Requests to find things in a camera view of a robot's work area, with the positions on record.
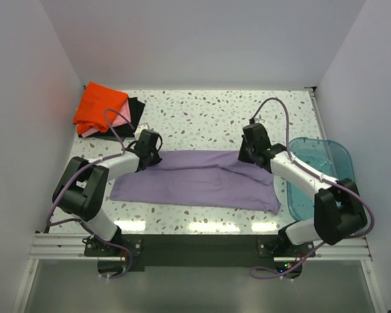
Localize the lilac polo shirt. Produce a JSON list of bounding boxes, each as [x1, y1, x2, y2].
[[109, 150, 280, 215]]

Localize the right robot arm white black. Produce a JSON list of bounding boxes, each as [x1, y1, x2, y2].
[[239, 119, 368, 256]]

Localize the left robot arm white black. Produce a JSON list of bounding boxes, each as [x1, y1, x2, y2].
[[51, 129, 163, 256]]

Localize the folded pink t shirt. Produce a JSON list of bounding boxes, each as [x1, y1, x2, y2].
[[80, 101, 132, 138]]

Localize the folded orange t shirt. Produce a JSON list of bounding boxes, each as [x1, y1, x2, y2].
[[73, 82, 128, 135]]

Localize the teal plastic basket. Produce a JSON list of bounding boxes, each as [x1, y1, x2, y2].
[[287, 137, 356, 221]]

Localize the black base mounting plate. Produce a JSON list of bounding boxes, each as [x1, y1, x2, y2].
[[82, 234, 315, 275]]

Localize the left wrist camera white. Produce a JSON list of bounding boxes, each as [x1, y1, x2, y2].
[[134, 123, 151, 140]]

